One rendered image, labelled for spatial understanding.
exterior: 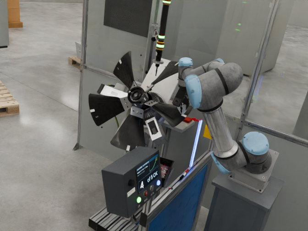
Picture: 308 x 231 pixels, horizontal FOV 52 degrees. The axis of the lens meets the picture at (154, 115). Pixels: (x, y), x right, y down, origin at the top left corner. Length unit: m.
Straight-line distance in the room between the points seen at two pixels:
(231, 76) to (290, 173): 1.51
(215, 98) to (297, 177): 1.51
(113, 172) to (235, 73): 0.60
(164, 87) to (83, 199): 1.33
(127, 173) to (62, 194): 1.92
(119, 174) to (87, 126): 2.36
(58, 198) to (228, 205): 1.73
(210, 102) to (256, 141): 0.37
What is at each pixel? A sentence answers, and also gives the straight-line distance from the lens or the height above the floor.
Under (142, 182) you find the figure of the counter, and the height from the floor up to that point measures 1.17.
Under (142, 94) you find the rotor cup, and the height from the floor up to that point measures 1.24.
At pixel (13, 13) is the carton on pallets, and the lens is 10.07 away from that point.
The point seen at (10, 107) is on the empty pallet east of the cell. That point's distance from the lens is 4.47.
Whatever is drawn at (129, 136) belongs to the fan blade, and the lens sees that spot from 1.98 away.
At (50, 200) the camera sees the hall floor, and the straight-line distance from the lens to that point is 3.03.
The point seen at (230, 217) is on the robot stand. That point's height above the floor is 0.84.
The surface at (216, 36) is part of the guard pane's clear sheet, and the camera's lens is 2.53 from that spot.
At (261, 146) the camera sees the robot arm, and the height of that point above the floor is 1.29.
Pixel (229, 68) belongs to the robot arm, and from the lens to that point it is 1.27.
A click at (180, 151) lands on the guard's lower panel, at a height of 0.50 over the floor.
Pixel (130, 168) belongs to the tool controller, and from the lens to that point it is 1.22.
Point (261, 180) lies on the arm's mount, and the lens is 1.70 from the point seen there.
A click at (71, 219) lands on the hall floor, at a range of 2.84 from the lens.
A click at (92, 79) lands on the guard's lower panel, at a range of 3.29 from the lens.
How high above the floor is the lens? 1.94
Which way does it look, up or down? 24 degrees down
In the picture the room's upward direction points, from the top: 9 degrees clockwise
